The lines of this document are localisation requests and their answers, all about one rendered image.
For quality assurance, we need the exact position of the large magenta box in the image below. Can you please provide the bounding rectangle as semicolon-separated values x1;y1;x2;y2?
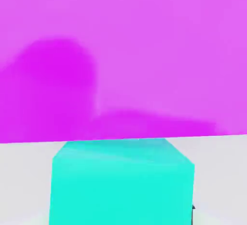
0;0;247;144

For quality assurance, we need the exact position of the small cyan cube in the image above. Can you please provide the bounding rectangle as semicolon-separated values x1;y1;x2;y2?
49;138;195;225

